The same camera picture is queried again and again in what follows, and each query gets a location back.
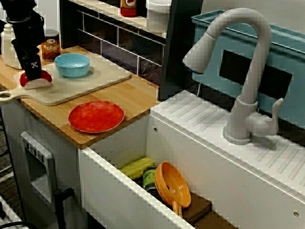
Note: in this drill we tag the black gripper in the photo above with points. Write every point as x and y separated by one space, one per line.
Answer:
28 35

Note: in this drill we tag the red and white toy sushi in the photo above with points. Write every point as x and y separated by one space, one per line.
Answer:
46 77

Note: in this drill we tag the light blue bowl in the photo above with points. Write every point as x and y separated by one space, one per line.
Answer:
71 66

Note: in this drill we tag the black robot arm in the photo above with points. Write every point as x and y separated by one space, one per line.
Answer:
19 9

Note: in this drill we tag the white detergent bottle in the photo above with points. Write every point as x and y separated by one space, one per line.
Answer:
8 52

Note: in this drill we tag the red plate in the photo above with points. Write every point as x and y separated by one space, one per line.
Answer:
95 117

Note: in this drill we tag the white toy kitchen cabinet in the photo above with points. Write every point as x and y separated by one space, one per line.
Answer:
66 167

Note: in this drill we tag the red and yellow sauce jar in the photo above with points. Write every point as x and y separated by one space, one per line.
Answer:
128 8

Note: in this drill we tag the white round container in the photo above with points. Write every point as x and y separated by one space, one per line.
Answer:
158 16

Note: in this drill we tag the yellow toy corn cob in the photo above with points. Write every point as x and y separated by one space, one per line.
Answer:
135 168

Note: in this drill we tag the green can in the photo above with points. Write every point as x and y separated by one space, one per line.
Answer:
149 177

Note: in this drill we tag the white sink basin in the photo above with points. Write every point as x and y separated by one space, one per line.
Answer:
214 167

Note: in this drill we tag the brown sponge block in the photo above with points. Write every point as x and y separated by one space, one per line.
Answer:
197 207

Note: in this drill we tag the grey kitchen faucet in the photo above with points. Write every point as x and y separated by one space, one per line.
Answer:
245 107

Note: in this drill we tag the white metal frame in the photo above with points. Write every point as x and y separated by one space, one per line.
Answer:
9 212

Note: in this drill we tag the dark grey upright post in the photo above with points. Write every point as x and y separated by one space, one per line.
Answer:
181 59

